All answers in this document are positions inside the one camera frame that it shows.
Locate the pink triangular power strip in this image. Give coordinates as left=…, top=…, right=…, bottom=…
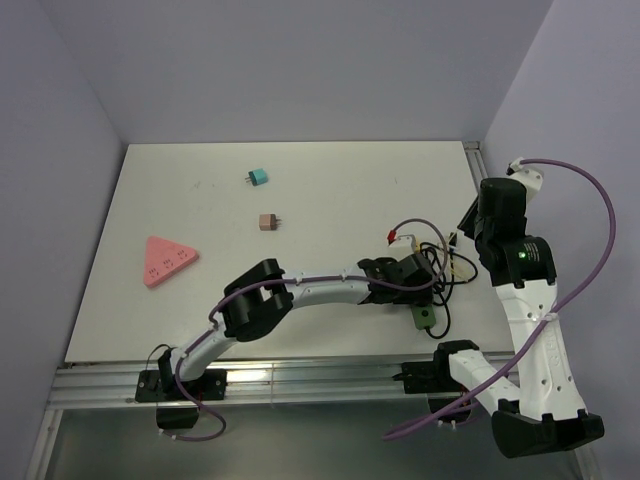
left=143, top=236, right=199, bottom=289

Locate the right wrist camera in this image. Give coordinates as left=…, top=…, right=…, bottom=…
left=506, top=157, right=544, bottom=202

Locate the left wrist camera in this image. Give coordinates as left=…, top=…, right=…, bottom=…
left=388, top=231, right=418, bottom=252

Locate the purple cable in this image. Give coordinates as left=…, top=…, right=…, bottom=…
left=382, top=157, right=618, bottom=442
left=172, top=217, right=447, bottom=443

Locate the yellow charger with cable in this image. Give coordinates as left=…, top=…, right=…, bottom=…
left=410, top=237, right=476, bottom=284

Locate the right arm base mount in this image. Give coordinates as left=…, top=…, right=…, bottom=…
left=393, top=356, right=467, bottom=412

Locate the brown plug adapter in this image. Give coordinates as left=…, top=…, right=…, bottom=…
left=258, top=213, right=281, bottom=231

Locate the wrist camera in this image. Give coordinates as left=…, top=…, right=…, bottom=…
left=506, top=157, right=544, bottom=202
left=388, top=231, right=418, bottom=252

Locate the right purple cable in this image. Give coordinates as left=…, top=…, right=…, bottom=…
left=382, top=157, right=618, bottom=442

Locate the aluminium front rail frame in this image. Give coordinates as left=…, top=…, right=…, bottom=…
left=27, top=356, right=602, bottom=479

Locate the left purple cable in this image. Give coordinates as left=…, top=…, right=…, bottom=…
left=172, top=217, right=447, bottom=443

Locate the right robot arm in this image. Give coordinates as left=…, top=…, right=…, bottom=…
left=432, top=178, right=605, bottom=458

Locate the green power strip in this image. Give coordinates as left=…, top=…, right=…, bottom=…
left=409, top=239, right=437, bottom=331

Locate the teal plug adapter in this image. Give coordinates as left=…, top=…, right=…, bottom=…
left=245, top=168, right=269, bottom=187

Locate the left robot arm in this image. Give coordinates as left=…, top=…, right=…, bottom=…
left=158, top=254, right=435, bottom=399

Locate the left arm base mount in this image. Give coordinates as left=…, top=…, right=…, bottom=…
left=134, top=369, right=227, bottom=432

